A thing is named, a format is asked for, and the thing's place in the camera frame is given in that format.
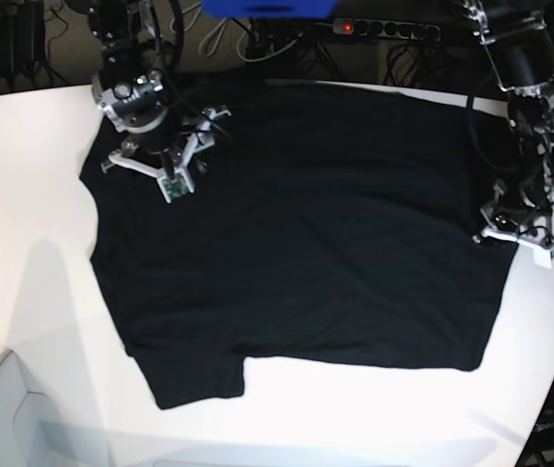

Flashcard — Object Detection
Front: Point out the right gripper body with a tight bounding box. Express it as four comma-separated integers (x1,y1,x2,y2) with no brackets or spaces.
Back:
100,106,232,183

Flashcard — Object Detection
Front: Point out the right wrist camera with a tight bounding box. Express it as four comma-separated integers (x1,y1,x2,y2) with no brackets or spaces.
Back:
156,172,195,203

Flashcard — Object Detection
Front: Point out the white cable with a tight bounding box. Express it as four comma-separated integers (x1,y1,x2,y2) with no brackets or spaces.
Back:
169,7,307,62

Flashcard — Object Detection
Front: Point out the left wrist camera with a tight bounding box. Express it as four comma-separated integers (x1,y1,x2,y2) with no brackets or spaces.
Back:
534,243,554,269

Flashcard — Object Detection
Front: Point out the black power strip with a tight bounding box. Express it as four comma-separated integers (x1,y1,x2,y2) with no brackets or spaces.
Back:
330,18,441,43

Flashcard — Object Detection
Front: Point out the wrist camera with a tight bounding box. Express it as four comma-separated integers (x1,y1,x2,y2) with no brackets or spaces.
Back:
156,172,195,203
534,243,554,269

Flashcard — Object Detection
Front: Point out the blue box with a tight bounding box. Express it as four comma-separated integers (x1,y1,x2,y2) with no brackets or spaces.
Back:
202,0,337,18

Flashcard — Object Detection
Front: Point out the black t-shirt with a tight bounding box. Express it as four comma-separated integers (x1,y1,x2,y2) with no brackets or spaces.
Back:
80,83,516,410

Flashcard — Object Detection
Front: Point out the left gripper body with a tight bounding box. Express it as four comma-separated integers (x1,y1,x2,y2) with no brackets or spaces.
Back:
472,179,554,248

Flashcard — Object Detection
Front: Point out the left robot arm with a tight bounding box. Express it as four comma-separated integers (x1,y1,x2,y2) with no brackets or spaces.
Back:
462,1,554,251

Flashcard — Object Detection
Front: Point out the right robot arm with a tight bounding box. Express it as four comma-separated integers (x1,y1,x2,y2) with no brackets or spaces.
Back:
81,1,231,194

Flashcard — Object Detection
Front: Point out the white bin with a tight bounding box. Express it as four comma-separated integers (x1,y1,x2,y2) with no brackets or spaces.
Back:
0,352,114,466

